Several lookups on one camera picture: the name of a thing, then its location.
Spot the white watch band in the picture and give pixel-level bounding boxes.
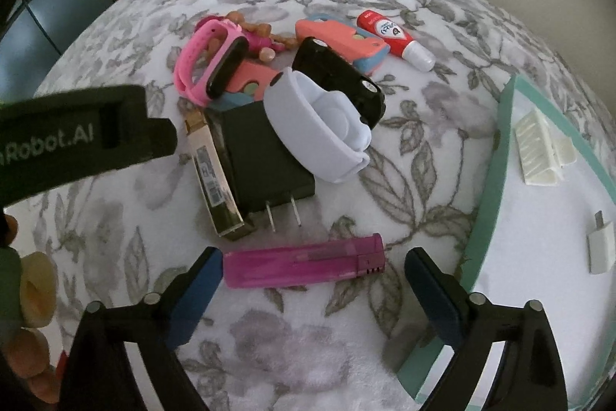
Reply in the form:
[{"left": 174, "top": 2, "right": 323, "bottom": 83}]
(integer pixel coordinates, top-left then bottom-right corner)
[{"left": 262, "top": 67, "right": 372, "bottom": 184}]

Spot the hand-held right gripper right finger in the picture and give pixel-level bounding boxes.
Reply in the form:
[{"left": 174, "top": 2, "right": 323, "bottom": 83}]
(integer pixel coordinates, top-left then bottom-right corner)
[{"left": 403, "top": 247, "right": 569, "bottom": 411}]

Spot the coral and blue puzzle piece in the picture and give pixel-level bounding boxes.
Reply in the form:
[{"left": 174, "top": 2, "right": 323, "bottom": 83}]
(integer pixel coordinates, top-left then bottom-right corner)
[{"left": 214, "top": 57, "right": 286, "bottom": 113}]

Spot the white tray with teal rim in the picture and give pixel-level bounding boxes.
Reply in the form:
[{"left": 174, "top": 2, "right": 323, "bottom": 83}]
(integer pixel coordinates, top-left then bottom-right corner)
[{"left": 398, "top": 74, "right": 616, "bottom": 411}]

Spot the black power adapter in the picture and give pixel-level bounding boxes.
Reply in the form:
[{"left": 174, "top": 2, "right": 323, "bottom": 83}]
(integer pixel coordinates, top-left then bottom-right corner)
[{"left": 206, "top": 105, "right": 317, "bottom": 233}]

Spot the coral and blue toy case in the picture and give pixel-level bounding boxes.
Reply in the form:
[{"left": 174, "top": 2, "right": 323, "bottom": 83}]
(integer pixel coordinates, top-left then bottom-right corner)
[{"left": 295, "top": 13, "right": 392, "bottom": 73}]

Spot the pink smart watch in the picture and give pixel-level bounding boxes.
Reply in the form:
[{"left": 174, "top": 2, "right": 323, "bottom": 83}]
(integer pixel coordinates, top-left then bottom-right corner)
[{"left": 173, "top": 18, "right": 248, "bottom": 107}]

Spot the person's left hand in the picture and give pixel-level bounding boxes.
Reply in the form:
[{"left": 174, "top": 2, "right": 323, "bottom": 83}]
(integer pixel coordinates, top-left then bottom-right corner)
[{"left": 0, "top": 213, "right": 19, "bottom": 248}]

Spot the orange foam ring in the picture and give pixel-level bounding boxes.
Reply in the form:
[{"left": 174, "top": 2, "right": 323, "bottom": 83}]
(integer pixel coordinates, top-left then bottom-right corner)
[{"left": 4, "top": 328, "right": 50, "bottom": 379}]

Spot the white plug adapter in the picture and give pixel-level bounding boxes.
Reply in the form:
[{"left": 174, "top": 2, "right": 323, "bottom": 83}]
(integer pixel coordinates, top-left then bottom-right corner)
[{"left": 586, "top": 211, "right": 616, "bottom": 275}]

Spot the small toy doll figure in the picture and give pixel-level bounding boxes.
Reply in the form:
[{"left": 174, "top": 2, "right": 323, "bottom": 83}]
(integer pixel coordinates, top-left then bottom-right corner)
[{"left": 225, "top": 10, "right": 292, "bottom": 61}]

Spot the green foam ring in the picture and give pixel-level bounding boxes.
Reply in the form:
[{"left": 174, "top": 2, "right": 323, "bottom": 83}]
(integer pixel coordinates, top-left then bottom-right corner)
[{"left": 0, "top": 247, "right": 24, "bottom": 332}]

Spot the white hair clip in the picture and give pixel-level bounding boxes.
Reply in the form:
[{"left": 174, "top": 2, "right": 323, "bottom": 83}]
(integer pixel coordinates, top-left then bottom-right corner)
[{"left": 514, "top": 109, "right": 578, "bottom": 186}]

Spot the floral blanket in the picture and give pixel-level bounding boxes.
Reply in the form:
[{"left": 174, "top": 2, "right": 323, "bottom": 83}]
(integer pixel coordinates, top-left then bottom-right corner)
[{"left": 0, "top": 0, "right": 616, "bottom": 411}]

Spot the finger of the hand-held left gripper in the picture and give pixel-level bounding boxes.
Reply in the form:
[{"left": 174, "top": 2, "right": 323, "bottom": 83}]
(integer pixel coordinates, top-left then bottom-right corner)
[{"left": 146, "top": 117, "right": 178, "bottom": 162}]

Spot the red glue tube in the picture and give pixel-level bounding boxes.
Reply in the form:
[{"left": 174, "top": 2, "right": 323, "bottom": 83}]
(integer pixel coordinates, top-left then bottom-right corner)
[{"left": 356, "top": 9, "right": 437, "bottom": 73}]

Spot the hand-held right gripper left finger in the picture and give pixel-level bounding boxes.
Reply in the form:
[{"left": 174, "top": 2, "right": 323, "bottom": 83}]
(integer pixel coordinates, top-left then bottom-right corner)
[{"left": 58, "top": 246, "right": 224, "bottom": 411}]

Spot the magenta lighter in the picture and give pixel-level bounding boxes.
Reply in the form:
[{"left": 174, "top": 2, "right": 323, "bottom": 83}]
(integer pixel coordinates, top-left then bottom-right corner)
[{"left": 223, "top": 234, "right": 386, "bottom": 290}]

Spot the yellow foam ring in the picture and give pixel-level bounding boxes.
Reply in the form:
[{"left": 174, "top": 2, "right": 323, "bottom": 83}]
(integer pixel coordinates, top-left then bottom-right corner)
[{"left": 18, "top": 251, "right": 57, "bottom": 327}]

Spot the black toy car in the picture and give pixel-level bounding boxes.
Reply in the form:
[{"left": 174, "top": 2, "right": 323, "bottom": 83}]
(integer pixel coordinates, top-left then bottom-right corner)
[{"left": 292, "top": 36, "right": 387, "bottom": 129}]

